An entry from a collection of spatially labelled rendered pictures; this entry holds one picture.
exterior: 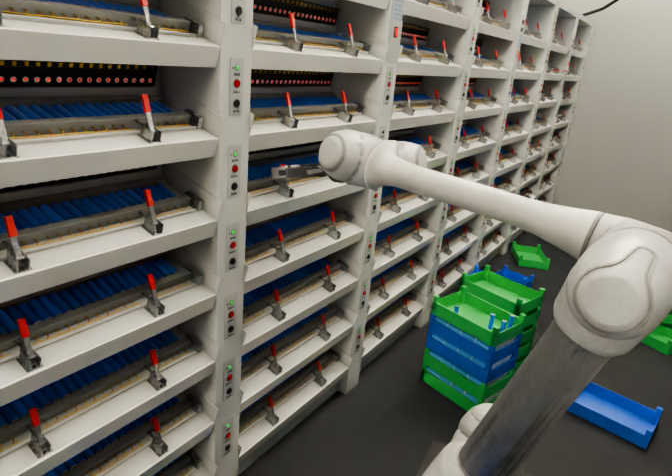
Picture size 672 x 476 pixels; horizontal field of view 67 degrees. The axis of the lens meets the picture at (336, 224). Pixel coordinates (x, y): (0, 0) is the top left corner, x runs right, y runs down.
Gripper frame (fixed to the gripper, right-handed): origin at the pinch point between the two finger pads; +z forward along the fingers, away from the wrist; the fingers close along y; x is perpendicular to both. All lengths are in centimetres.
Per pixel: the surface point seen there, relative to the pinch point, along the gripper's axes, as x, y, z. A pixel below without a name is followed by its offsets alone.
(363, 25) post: 41, 43, -5
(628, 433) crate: -116, 91, -72
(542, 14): 65, 253, -13
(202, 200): -2.9, -28.5, 1.9
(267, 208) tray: -8.4, -10.0, -0.8
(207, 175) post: 2.8, -27.4, -0.1
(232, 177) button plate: 1.6, -23.4, -3.8
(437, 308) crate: -66, 72, -8
